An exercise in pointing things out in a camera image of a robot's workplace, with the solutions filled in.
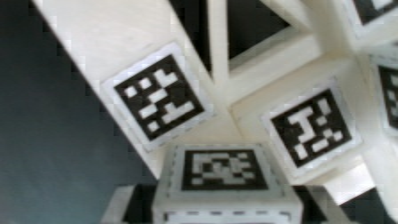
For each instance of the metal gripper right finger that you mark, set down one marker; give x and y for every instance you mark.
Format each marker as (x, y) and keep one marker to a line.
(323, 211)

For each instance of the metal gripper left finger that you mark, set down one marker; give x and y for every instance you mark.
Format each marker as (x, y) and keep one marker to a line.
(129, 209)

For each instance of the white cube with hole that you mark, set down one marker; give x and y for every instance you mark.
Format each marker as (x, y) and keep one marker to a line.
(222, 188)

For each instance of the small white tagged cube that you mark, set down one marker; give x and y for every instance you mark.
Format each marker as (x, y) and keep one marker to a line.
(380, 50)

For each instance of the long white chair side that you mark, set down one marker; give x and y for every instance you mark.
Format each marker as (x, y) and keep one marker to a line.
(261, 37)

